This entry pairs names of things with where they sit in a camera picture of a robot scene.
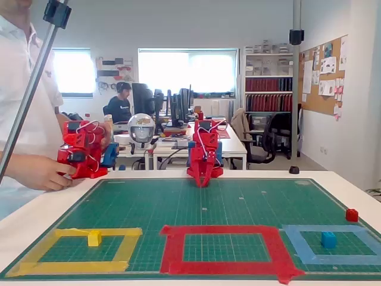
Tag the blue cube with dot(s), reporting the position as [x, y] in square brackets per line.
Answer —
[328, 240]

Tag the green plant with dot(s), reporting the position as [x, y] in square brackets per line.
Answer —
[375, 190]

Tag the small window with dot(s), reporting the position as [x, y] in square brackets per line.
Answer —
[74, 71]

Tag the slanted metal pole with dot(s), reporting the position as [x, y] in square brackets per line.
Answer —
[29, 86]

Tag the cork notice board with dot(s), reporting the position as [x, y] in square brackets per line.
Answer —
[315, 101]

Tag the yellow cube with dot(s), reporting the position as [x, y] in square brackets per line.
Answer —
[94, 238]

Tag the white wall socket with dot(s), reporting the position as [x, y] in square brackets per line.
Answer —
[324, 149]

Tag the black computer monitor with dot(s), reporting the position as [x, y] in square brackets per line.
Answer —
[142, 98]
[178, 104]
[159, 107]

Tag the black backpack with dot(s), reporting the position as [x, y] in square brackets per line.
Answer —
[71, 116]

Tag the red cube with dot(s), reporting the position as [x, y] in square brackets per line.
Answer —
[352, 215]

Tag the red bottle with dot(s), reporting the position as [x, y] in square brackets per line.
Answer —
[201, 115]

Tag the yellow tape square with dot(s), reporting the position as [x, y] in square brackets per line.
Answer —
[74, 266]

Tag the operator left hand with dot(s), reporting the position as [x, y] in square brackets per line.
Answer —
[107, 134]

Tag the black round knob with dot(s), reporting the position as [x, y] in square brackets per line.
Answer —
[294, 169]

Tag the beige jacket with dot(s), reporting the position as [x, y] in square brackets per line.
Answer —
[239, 122]

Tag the tan and teal bottle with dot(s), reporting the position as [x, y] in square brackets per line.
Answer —
[108, 118]

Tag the white bookshelf with binders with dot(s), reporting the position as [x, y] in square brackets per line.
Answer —
[268, 85]

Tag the blue tape square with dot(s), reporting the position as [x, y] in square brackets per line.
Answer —
[327, 228]

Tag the red tape square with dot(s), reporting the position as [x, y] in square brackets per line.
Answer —
[223, 230]

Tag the white office desk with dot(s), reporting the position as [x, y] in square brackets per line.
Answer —
[235, 146]

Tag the wall tool rack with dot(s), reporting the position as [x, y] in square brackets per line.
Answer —
[114, 73]

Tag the operator right hand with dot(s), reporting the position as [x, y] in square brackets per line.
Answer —
[38, 172]

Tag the operator right forearm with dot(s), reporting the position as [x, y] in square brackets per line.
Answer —
[13, 167]

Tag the blue leader table clamp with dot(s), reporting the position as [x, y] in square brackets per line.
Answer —
[110, 155]

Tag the seated person dark shirt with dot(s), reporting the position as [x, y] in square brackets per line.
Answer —
[119, 108]

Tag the red leader arm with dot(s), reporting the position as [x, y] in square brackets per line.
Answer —
[80, 140]

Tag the black office chair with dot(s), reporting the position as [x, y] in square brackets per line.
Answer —
[268, 149]

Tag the operator in white shirt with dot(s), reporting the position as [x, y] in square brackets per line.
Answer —
[18, 104]

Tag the black clamp on slanted pole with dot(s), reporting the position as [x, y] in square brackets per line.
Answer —
[57, 13]

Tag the upright metal pole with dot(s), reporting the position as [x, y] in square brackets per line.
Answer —
[296, 89]

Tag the green cutting mat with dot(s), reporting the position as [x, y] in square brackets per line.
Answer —
[208, 202]

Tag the red follower robot arm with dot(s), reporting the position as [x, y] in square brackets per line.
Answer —
[218, 173]

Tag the black clamp on upright pole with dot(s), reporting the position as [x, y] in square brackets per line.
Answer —
[296, 37]

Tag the white helmet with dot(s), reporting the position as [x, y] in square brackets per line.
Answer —
[141, 131]

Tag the wide window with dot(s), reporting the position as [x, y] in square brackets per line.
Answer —
[193, 71]

